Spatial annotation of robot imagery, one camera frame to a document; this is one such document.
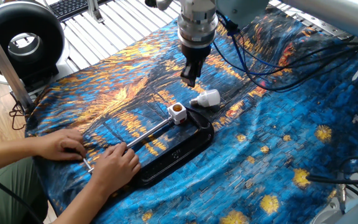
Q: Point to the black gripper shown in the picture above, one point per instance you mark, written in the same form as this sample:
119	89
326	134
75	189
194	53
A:
196	53

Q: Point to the white light bulb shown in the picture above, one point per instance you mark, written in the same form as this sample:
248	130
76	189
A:
208	98

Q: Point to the white socket metal rod stand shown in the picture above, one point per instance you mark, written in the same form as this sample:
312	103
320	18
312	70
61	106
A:
177	113

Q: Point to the person's left forearm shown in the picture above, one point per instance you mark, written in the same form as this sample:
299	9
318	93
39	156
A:
8	154

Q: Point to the person's right forearm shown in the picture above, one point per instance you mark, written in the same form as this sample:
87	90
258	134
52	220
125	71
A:
79	207

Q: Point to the person's right hand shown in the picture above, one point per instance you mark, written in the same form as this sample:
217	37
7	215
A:
115	169

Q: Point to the person's left hand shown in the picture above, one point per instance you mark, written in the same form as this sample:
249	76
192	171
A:
62	144

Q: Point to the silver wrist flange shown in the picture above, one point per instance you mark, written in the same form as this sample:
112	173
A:
197	26

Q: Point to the black plastic tray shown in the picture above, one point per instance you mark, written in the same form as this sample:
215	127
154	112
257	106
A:
179	149

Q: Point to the starry night painting tablecloth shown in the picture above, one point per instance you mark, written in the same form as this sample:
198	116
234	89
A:
259	140

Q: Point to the black keyboard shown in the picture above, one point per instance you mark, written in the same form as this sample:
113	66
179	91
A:
70	7

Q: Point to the green trousers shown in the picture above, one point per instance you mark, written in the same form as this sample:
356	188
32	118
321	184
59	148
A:
5	196

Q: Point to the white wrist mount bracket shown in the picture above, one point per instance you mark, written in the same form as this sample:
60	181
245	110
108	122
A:
172	3

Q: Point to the thin aluminium post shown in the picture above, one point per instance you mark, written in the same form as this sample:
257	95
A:
93	11

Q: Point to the thick aluminium post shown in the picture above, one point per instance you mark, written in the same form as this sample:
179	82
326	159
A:
2	59

